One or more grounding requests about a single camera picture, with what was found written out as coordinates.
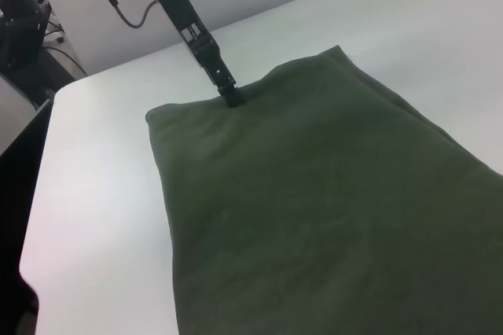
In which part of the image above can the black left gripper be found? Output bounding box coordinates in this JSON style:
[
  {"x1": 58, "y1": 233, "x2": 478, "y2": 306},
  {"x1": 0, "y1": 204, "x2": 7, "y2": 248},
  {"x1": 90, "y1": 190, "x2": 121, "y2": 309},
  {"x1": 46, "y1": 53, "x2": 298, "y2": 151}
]
[{"x1": 146, "y1": 0, "x2": 247, "y2": 110}]

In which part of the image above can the dark green FREE t-shirt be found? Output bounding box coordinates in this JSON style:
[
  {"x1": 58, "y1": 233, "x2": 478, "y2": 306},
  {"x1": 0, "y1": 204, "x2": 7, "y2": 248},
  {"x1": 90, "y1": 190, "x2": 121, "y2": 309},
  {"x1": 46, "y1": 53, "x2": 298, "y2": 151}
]
[{"x1": 144, "y1": 44, "x2": 503, "y2": 335}]

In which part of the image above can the grey side cabinet panel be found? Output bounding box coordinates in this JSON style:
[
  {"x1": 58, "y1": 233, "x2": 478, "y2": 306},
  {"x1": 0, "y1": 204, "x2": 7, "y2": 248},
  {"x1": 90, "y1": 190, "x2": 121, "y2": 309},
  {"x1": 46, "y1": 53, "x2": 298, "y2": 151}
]
[{"x1": 0, "y1": 75, "x2": 53, "y2": 163}]

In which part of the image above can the black background machine frame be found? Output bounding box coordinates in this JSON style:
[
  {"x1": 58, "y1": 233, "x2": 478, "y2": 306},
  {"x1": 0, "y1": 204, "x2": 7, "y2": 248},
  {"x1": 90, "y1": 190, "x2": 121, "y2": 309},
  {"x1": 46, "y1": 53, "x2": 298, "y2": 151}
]
[{"x1": 0, "y1": 0, "x2": 90, "y2": 106}]

